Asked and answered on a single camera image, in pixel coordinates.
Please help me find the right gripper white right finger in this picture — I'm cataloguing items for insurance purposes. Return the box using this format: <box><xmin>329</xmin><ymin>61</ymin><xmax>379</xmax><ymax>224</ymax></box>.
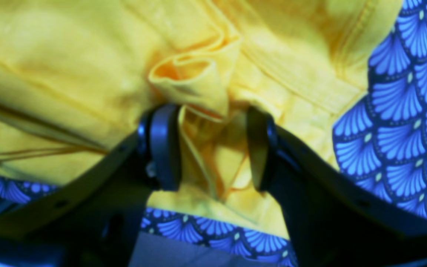
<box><xmin>247</xmin><ymin>106</ymin><xmax>427</xmax><ymax>267</ymax></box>

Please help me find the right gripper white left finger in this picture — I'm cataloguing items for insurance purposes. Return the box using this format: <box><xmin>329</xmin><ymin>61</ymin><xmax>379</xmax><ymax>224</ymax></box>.
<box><xmin>0</xmin><ymin>104</ymin><xmax>182</xmax><ymax>267</ymax></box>

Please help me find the yellow T-shirt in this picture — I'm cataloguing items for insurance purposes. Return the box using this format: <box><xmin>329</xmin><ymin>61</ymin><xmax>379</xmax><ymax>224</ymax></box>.
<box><xmin>0</xmin><ymin>0</ymin><xmax>402</xmax><ymax>238</ymax></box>

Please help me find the blue fan-patterned tablecloth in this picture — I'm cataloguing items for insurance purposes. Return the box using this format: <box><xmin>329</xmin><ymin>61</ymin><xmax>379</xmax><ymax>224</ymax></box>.
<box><xmin>0</xmin><ymin>0</ymin><xmax>427</xmax><ymax>267</ymax></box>

